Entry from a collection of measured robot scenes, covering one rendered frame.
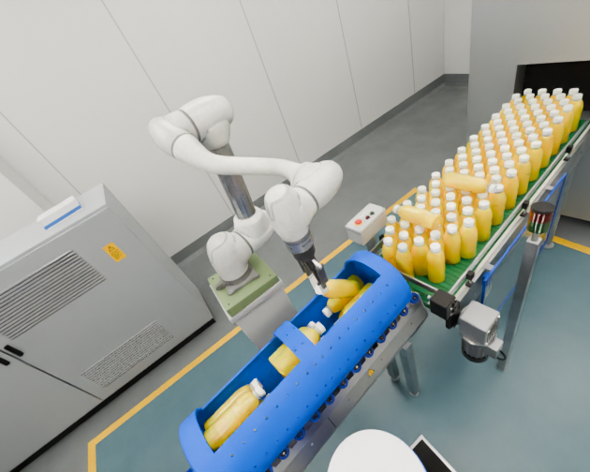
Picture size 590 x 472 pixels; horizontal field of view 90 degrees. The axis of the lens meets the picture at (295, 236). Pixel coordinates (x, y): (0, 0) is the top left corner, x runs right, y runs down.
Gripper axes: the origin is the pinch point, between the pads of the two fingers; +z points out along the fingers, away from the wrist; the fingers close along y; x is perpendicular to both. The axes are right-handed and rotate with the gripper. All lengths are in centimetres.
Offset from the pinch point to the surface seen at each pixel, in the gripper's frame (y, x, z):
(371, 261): 6.9, 20.2, 3.7
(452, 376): 25, 45, 127
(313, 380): 17.5, -23.8, 10.1
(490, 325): 41, 41, 41
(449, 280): 21, 49, 37
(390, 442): 41, -20, 23
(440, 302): 26.5, 31.6, 26.9
